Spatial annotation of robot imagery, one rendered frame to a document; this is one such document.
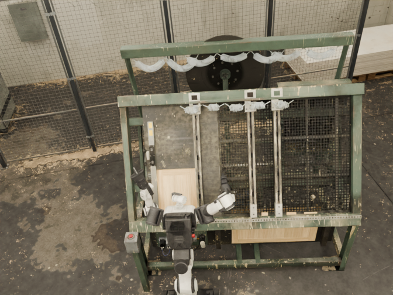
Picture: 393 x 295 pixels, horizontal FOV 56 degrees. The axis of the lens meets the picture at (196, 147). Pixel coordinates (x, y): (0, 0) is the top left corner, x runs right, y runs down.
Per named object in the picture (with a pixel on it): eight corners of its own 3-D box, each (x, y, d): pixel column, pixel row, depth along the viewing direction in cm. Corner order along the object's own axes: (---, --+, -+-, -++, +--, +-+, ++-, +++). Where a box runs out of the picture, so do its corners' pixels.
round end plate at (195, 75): (189, 110, 399) (182, 40, 348) (189, 107, 403) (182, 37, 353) (263, 106, 394) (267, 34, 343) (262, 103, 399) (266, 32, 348)
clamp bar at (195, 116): (196, 216, 358) (195, 225, 335) (189, 93, 342) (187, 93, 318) (206, 216, 358) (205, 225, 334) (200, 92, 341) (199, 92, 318)
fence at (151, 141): (155, 218, 361) (154, 220, 357) (148, 121, 348) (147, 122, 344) (159, 218, 361) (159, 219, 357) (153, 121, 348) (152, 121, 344)
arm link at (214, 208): (217, 196, 280) (203, 205, 297) (226, 212, 278) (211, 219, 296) (227, 190, 287) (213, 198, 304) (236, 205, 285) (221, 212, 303)
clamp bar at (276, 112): (272, 214, 354) (276, 222, 330) (269, 89, 338) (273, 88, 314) (283, 213, 353) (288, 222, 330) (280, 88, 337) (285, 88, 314)
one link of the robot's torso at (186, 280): (196, 297, 329) (192, 255, 310) (176, 297, 330) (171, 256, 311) (196, 284, 343) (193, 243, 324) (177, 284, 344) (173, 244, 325)
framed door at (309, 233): (231, 242, 409) (231, 243, 407) (231, 208, 374) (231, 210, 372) (314, 239, 404) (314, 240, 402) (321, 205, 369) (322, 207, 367)
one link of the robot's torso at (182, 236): (201, 253, 297) (198, 213, 287) (159, 254, 299) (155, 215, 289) (202, 235, 325) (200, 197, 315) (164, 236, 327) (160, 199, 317)
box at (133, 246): (127, 253, 348) (123, 242, 336) (129, 243, 357) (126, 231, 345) (140, 253, 347) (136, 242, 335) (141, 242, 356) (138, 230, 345)
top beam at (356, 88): (120, 106, 347) (117, 107, 337) (119, 96, 346) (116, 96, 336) (360, 94, 335) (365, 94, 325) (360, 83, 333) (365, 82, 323)
